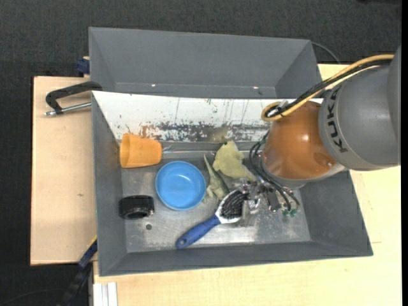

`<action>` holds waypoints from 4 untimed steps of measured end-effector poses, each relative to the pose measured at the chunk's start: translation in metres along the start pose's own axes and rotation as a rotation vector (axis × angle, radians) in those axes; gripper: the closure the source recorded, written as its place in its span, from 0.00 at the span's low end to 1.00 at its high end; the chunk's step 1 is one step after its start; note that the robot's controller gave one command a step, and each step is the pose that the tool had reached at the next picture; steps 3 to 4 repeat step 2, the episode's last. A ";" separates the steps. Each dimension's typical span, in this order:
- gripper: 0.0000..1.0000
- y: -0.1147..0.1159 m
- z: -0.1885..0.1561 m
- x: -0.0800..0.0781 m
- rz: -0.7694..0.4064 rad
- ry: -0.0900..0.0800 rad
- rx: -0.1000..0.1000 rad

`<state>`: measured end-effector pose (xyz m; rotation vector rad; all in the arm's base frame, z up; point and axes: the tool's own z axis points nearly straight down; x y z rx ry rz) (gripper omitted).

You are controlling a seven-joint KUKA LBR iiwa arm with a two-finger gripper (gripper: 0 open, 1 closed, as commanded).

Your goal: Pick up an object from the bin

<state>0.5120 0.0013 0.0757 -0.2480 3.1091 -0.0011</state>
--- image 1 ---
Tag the orange plastic cup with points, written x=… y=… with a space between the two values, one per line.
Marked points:
x=140 y=151

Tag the green toy dinosaur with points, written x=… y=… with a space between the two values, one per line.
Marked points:
x=216 y=183

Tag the blue bowl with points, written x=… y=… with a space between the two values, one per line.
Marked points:
x=180 y=185

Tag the grey metal bin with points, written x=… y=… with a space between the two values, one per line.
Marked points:
x=197 y=59

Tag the yellow-green cloth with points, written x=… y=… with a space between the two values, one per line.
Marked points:
x=231 y=163

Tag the blue and white hairbrush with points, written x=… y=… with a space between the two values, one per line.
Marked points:
x=204 y=227

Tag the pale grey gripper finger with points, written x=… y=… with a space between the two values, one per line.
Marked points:
x=244 y=185
x=248 y=216

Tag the pale wood flat board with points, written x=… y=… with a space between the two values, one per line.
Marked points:
x=60 y=177

